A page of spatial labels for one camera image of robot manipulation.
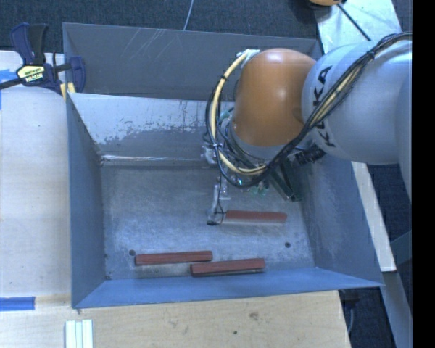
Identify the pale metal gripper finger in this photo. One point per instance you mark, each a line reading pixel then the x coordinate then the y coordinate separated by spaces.
pixel 215 205
pixel 209 154

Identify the red-brown flat block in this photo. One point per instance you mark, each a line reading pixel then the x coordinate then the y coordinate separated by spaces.
pixel 227 267
pixel 173 258
pixel 255 216

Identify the grey metal bin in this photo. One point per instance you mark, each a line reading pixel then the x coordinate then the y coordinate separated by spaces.
pixel 159 209

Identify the pale wood flat board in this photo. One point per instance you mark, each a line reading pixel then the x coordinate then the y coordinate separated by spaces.
pixel 32 194

